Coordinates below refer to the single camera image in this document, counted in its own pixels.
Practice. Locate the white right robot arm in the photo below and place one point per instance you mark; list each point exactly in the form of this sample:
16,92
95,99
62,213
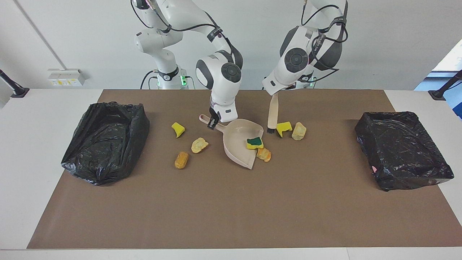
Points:
220,72

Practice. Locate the beige hand brush black bristles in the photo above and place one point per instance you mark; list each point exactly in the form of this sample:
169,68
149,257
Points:
272,112

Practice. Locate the beige plastic dustpan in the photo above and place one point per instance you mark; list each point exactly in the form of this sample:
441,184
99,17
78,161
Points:
236,141

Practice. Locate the small yellow sponge wedge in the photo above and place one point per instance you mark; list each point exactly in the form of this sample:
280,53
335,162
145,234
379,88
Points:
177,129

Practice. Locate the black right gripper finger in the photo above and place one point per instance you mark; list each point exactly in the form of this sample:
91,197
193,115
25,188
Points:
212,124

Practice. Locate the black pole stand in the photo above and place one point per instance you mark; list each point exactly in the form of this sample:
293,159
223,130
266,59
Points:
438,95
20,92

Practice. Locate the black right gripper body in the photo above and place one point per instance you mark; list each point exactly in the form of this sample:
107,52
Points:
214,113

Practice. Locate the white wall socket box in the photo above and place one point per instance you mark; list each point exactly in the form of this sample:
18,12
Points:
65,77

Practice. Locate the notched yellow sponge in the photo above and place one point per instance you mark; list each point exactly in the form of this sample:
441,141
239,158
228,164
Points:
284,127

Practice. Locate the loosely crumpled black-bagged bin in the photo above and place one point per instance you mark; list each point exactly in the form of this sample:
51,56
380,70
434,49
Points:
104,144

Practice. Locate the brown toy bread roll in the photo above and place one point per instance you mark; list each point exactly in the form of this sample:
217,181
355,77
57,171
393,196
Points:
181,160

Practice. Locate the pale beige toy bread chunk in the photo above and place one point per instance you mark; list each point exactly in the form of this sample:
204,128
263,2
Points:
299,131

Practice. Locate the yellow sponge with green side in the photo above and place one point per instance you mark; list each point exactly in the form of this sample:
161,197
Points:
254,144

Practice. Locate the brown table mat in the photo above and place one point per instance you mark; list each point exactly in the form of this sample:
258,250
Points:
231,224

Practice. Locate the pale golden toy pastry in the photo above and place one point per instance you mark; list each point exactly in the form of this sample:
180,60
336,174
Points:
199,145

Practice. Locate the black-bagged bin with pink spot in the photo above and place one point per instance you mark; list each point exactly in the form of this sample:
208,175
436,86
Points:
400,151

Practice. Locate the orange striped toy croissant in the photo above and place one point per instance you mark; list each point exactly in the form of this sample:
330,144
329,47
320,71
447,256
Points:
264,155

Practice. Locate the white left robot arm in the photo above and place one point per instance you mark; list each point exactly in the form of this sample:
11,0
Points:
296,61

